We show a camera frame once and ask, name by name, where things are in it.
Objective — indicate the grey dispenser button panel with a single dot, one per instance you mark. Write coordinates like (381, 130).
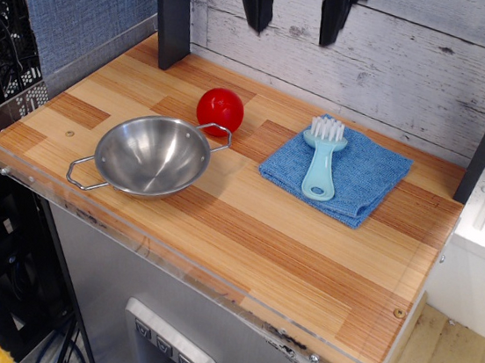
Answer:
(155, 341)

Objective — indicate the light blue scrub brush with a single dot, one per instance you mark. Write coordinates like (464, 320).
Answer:
(325, 136)

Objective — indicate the folded blue cloth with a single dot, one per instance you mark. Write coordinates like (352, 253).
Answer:
(363, 173)

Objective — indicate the clear acrylic table guard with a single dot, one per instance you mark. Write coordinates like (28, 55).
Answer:
(329, 293)

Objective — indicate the stainless steel two-handled bowl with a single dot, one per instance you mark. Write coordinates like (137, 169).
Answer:
(154, 157)

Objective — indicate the stainless steel toy fridge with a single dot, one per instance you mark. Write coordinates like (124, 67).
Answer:
(105, 275)

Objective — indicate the red ball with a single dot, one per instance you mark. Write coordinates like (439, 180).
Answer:
(220, 106)

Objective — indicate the dark grey left post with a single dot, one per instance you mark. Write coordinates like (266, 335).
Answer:
(174, 26)

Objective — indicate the black plastic crate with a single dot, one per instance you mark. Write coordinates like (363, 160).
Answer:
(19, 58)

